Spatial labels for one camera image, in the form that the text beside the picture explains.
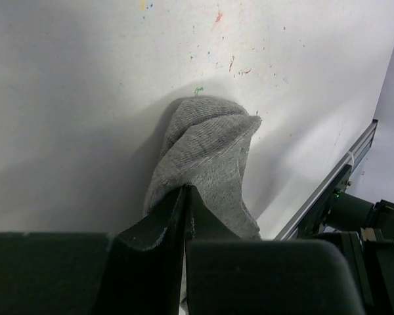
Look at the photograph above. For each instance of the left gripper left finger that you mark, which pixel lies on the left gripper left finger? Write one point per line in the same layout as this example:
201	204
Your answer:
135	272

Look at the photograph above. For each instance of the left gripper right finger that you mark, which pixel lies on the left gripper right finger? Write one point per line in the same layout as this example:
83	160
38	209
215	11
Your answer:
228	275

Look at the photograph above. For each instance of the grey striped sock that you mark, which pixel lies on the grey striped sock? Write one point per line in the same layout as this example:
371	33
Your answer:
206	145

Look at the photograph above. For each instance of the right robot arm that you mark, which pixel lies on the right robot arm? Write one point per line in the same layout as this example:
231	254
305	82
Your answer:
364	233

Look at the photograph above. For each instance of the aluminium frame rail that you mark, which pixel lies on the aluminium frame rail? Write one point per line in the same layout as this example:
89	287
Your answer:
331	183

